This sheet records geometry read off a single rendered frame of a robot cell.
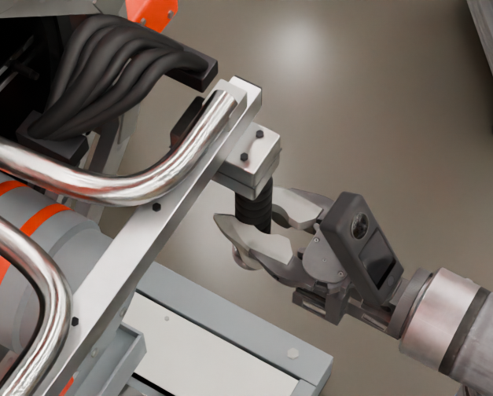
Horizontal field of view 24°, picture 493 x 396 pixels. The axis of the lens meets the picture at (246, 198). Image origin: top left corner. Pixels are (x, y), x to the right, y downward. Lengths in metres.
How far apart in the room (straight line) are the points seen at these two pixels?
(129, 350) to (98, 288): 0.86
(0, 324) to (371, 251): 0.34
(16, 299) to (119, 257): 0.12
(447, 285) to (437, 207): 1.04
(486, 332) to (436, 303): 0.05
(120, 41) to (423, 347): 0.39
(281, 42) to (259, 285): 0.54
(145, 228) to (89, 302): 0.08
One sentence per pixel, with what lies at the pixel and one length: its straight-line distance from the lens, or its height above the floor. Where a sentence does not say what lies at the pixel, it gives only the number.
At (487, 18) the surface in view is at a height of 0.16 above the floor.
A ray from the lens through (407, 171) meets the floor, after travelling 2.14.
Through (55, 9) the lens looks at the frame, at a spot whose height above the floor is 1.01.
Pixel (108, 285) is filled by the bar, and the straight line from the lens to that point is 0.93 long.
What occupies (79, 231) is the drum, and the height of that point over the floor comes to 0.90.
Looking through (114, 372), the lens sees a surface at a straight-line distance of 1.77.
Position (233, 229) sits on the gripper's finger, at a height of 0.83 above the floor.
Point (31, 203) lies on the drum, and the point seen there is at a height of 0.91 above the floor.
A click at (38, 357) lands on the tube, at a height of 1.01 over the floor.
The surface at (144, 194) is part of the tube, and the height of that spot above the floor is 1.01.
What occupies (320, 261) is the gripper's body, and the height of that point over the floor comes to 0.84.
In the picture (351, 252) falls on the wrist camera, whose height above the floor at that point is 0.90.
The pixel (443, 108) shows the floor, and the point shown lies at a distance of 2.23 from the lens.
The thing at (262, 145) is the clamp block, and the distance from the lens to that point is 1.02.
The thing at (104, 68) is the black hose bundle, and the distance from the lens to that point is 0.97.
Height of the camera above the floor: 1.81
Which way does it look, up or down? 60 degrees down
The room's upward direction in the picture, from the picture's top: straight up
